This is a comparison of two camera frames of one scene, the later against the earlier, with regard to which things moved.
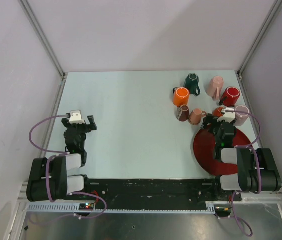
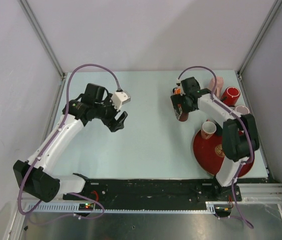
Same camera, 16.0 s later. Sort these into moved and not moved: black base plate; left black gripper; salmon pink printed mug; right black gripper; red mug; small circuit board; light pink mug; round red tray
Moved: right black gripper; left black gripper; salmon pink printed mug
Not moved: red mug; round red tray; black base plate; light pink mug; small circuit board
